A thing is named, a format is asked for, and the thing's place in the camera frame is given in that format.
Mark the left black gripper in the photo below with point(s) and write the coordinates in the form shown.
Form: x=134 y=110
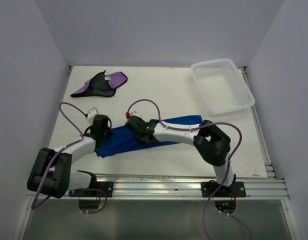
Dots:
x=109 y=132

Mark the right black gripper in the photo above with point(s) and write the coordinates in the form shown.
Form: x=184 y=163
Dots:
x=140 y=142

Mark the blue towel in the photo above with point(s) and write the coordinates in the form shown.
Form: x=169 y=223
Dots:
x=122 y=140

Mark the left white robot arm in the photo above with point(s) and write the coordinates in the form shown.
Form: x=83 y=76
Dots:
x=51 y=172

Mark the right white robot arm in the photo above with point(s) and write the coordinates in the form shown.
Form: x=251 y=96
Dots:
x=212 y=144

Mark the purple and grey towel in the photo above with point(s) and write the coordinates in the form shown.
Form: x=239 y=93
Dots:
x=101 y=85

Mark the white plastic basket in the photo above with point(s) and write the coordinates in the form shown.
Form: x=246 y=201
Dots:
x=222 y=86

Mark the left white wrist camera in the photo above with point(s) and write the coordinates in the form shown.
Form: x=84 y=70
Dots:
x=91 y=114

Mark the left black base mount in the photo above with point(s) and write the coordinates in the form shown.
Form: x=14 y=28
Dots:
x=105 y=186

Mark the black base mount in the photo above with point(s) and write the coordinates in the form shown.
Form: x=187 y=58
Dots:
x=219 y=188
x=105 y=186

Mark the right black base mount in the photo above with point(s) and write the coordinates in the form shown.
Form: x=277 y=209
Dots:
x=219 y=188

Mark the aluminium frame rail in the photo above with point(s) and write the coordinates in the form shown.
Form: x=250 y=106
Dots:
x=137 y=187

